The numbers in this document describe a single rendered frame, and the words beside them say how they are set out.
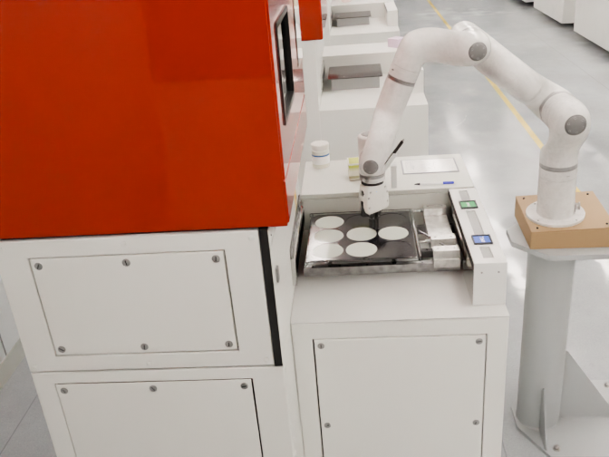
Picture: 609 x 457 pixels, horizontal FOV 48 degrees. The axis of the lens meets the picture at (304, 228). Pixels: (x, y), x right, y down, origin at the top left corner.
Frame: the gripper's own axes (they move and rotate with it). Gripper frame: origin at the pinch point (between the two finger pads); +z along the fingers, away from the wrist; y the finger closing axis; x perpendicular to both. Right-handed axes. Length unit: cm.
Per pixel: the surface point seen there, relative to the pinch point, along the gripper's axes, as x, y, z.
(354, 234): 1.4, -7.6, 2.0
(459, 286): -37.0, 0.4, 10.0
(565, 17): 405, 753, 76
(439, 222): -10.3, 21.1, 4.0
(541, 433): -44, 41, 89
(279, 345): -30, -63, 4
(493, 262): -50, -1, -4
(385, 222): 0.5, 6.0, 2.1
